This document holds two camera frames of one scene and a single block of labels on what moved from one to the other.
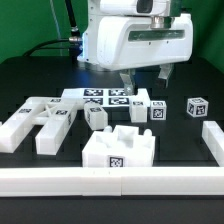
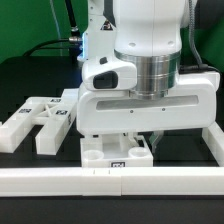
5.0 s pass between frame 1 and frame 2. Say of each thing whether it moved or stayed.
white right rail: stayed
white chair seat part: stayed
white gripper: moved
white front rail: stayed
